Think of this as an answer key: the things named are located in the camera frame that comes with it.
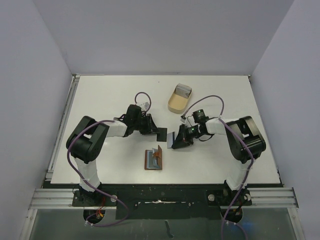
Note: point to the tan oval cardboard tray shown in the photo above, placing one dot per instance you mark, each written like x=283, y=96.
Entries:
x=176, y=103

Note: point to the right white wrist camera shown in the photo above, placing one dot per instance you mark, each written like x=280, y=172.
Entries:
x=185, y=119

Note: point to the aluminium rail left edge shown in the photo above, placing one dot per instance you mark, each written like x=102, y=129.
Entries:
x=62, y=126

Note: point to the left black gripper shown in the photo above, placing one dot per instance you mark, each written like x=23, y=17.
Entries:
x=150, y=128

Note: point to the aluminium rail front right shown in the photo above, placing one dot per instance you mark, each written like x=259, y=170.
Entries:
x=273, y=197

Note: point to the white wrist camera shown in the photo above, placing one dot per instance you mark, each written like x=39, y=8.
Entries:
x=185, y=119
x=145, y=106

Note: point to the silver striped credit card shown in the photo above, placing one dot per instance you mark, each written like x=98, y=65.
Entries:
x=170, y=139

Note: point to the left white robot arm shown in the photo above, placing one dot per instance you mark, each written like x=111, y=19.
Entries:
x=87, y=139

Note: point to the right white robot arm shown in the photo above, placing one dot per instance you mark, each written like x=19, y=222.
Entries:
x=245, y=141

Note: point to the brown leather card holder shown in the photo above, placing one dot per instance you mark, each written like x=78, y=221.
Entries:
x=157, y=158

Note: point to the black credit card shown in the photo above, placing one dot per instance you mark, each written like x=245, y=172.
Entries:
x=161, y=136

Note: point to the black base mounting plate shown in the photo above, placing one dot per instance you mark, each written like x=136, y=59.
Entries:
x=164, y=203

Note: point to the aluminium rail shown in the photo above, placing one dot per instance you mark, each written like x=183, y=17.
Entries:
x=51, y=199
x=273, y=197

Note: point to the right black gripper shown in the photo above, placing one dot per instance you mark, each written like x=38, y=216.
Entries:
x=183, y=135

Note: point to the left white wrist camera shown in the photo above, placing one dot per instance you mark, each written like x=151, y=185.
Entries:
x=145, y=106

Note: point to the aluminium rail front left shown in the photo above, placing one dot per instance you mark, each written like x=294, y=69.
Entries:
x=51, y=199

